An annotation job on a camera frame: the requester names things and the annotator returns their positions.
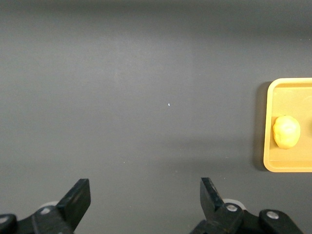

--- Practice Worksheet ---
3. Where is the yellow plastic tray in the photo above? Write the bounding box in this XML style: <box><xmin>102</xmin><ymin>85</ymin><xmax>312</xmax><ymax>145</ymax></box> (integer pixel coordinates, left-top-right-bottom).
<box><xmin>263</xmin><ymin>78</ymin><xmax>312</xmax><ymax>173</ymax></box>

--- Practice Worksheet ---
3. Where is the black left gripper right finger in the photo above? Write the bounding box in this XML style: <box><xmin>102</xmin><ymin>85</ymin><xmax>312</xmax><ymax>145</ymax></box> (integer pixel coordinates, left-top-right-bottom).
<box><xmin>188</xmin><ymin>177</ymin><xmax>306</xmax><ymax>234</ymax></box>

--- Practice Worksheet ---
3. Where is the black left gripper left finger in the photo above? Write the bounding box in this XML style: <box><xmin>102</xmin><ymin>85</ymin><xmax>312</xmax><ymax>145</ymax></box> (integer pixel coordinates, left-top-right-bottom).
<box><xmin>0</xmin><ymin>178</ymin><xmax>92</xmax><ymax>234</ymax></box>

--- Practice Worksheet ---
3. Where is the yellow potato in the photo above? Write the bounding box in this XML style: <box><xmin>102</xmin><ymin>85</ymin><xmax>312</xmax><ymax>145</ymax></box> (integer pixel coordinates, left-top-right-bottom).
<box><xmin>272</xmin><ymin>115</ymin><xmax>301</xmax><ymax>150</ymax></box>

